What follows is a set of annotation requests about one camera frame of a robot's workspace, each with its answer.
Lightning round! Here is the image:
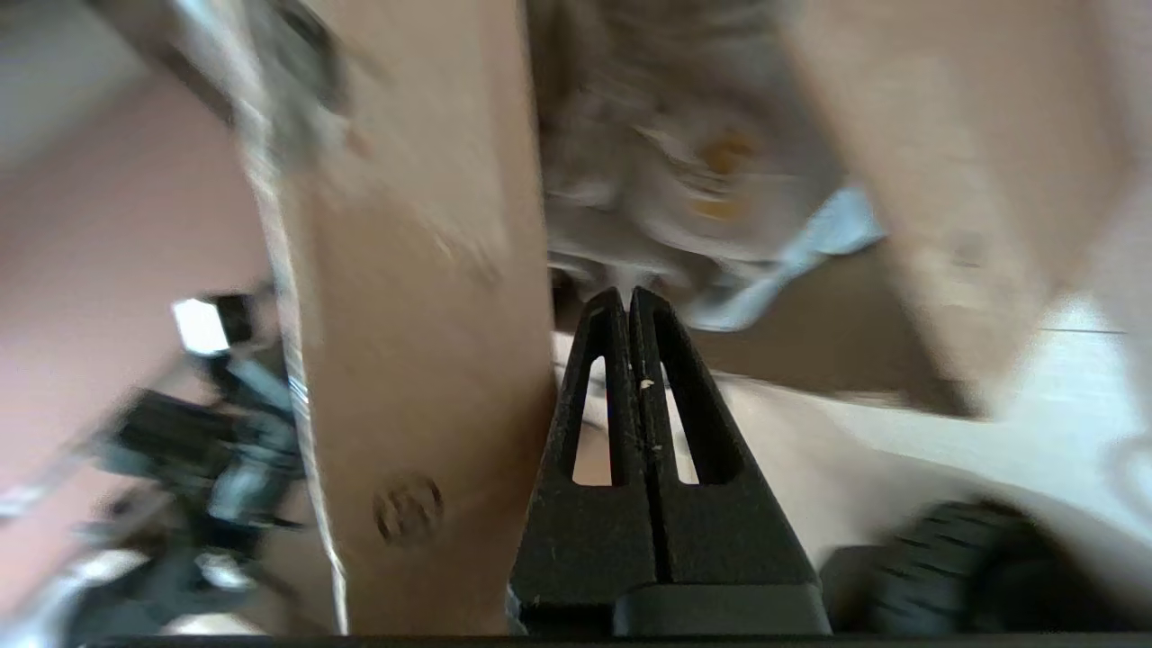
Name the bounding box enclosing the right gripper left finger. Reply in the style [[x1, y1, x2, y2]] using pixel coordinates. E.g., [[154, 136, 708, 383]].
[[507, 286, 669, 636]]

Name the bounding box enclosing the cardboard shoe box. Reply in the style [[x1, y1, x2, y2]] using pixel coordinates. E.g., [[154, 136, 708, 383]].
[[90, 0, 1152, 635]]

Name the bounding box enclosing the black ribbed robot wheel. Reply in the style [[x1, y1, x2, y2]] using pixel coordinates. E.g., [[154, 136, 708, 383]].
[[823, 499, 1094, 635]]

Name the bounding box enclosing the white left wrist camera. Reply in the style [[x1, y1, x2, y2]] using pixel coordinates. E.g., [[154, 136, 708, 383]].
[[171, 297, 233, 356]]

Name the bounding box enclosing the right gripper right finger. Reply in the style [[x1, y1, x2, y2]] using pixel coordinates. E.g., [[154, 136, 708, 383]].
[[634, 286, 822, 588]]

